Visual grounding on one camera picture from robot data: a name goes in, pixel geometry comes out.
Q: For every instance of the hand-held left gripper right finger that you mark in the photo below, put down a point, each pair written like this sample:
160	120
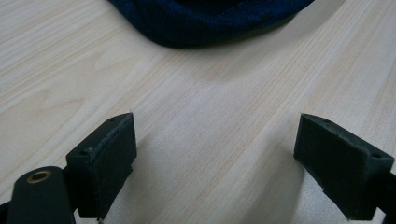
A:
341	168

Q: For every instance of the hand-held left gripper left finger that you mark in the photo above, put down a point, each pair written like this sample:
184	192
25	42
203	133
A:
102	165

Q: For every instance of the dark blue knitted cloth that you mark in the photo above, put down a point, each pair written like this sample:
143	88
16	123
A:
205	21

